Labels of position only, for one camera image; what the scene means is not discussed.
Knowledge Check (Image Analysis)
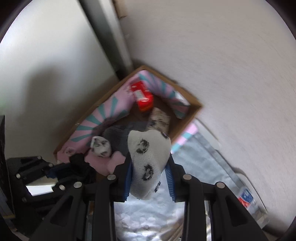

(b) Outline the grey door frame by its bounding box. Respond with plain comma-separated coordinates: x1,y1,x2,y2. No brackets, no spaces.
79,0,134,77

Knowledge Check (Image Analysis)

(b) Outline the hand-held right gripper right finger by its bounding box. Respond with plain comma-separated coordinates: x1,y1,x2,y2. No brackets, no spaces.
165,158,270,241

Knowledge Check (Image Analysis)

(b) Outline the white panda print sock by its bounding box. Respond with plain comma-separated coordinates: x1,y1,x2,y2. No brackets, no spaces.
90,136,112,158
146,108,171,135
127,130,172,200

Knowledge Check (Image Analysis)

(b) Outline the cardboard box with pink lining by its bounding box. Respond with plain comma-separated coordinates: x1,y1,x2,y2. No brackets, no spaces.
53,65,204,183

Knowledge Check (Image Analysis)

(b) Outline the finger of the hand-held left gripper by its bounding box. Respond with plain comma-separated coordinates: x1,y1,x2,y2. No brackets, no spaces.
22,176,93,209
7,156,60,180

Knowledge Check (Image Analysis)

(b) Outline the grey sock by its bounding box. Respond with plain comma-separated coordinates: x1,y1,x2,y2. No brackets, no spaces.
103,122,148,158

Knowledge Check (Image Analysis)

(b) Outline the red box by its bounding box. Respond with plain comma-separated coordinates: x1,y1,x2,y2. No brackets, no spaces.
129,81,154,113

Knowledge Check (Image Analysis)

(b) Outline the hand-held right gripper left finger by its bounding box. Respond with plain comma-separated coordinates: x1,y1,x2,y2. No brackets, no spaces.
30,159,133,241

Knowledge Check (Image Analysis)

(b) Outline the pale floral table cloth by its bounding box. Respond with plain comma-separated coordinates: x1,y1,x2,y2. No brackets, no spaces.
111,130,266,241

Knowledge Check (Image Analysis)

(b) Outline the black sock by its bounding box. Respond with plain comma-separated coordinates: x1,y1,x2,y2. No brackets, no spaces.
69,153,95,183

